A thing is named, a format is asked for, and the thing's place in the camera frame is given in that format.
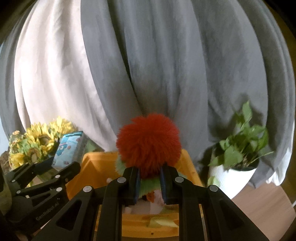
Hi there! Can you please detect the blue cartoon tissue pack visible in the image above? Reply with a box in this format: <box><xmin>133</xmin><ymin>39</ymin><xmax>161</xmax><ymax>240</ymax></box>
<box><xmin>52</xmin><ymin>131</ymin><xmax>87</xmax><ymax>171</ymax></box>

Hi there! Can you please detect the Mickey Mouse plush toy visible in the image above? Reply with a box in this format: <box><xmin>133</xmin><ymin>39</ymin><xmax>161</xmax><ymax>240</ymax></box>
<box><xmin>123</xmin><ymin>190</ymin><xmax>165</xmax><ymax>214</ymax></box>

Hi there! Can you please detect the red green plush flower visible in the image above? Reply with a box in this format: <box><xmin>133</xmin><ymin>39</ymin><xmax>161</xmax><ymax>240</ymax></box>
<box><xmin>115</xmin><ymin>113</ymin><xmax>182</xmax><ymax>198</ymax></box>

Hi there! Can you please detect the sunflower bouquet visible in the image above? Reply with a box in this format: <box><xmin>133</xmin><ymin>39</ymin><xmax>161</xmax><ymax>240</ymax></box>
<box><xmin>9</xmin><ymin>117</ymin><xmax>78</xmax><ymax>169</ymax></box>

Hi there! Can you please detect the green potted plant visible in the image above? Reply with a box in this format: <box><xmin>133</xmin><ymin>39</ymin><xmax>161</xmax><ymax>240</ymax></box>
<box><xmin>208</xmin><ymin>101</ymin><xmax>273</xmax><ymax>171</ymax></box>

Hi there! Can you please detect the orange plastic storage crate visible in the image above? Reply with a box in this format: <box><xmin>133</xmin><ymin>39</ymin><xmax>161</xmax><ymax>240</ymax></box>
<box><xmin>65</xmin><ymin>148</ymin><xmax>205</xmax><ymax>241</ymax></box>

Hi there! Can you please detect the beige curtain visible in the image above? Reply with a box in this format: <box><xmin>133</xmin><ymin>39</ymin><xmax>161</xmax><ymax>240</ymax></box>
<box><xmin>14</xmin><ymin>1</ymin><xmax>116</xmax><ymax>152</ymax></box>

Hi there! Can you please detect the white plant pot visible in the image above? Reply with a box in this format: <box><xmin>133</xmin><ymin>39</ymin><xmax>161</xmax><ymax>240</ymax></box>
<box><xmin>207</xmin><ymin>159</ymin><xmax>259</xmax><ymax>199</ymax></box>

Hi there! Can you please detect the grey curtain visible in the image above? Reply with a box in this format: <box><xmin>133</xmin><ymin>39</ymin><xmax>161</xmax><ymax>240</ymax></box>
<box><xmin>1</xmin><ymin>1</ymin><xmax>295</xmax><ymax>187</ymax></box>

